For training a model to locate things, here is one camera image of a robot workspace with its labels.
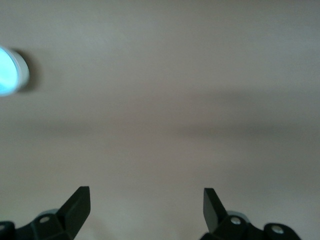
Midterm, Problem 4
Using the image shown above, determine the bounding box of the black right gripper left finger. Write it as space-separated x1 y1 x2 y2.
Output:
0 186 91 240

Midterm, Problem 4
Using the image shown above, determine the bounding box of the blue plastic bowl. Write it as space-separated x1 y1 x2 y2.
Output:
0 46 20 98

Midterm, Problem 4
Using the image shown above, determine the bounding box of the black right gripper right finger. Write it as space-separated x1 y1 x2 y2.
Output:
202 188 301 240

